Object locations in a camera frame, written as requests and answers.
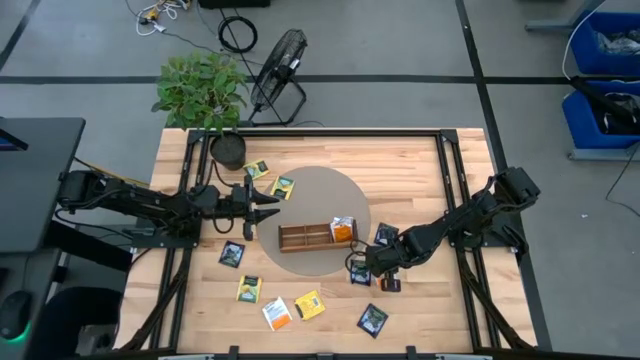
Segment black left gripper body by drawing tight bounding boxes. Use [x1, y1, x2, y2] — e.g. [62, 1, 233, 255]
[219, 174, 255, 241]

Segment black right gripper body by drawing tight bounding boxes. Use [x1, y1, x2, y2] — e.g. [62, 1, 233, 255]
[365, 234, 419, 294]

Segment green yellow tea packet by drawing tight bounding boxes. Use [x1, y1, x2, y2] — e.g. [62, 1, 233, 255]
[235, 274, 263, 305]
[270, 175, 297, 202]
[243, 158, 271, 181]

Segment dark purple tea packet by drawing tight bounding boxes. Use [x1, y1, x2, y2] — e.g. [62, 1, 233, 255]
[218, 240, 246, 269]
[373, 222, 400, 247]
[356, 302, 390, 340]
[349, 259, 373, 287]

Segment wooden tea organiser box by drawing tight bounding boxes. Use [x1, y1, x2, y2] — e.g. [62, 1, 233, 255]
[278, 218, 359, 254]

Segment black plant pot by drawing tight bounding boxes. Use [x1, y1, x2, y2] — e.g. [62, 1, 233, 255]
[209, 132, 248, 171]

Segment round grey mat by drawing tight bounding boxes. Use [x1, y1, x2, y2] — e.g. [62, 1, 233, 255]
[256, 165, 373, 277]

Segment green leafy plant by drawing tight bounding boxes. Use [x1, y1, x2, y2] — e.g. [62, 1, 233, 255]
[151, 51, 250, 132]

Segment black floor fan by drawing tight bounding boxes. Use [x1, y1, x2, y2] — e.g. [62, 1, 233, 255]
[248, 28, 309, 128]

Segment black desk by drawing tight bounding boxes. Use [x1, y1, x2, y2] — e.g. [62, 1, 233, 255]
[0, 116, 87, 255]
[0, 249, 64, 360]

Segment black floor box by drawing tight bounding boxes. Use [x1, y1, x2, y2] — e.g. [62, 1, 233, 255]
[198, 0, 272, 10]

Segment black office chair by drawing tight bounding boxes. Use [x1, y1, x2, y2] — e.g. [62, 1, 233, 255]
[27, 285, 125, 360]

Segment blue storage bin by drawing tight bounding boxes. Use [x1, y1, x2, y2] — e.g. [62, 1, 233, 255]
[569, 10, 640, 77]
[561, 79, 640, 151]

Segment black computer mouse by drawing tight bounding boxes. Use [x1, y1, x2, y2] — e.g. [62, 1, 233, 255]
[0, 289, 34, 342]

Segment black folded stand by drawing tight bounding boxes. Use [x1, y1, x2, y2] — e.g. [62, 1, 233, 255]
[569, 74, 640, 136]

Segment blue storage bins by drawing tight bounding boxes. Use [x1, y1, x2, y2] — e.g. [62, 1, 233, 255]
[524, 0, 640, 162]

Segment black aluminium table frame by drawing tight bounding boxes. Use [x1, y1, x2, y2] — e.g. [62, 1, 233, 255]
[113, 127, 539, 360]

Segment black cable coil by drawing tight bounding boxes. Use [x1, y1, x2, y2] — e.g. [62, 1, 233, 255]
[217, 14, 260, 55]

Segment white cable bundle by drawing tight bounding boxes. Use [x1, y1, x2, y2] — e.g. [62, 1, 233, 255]
[134, 0, 192, 37]

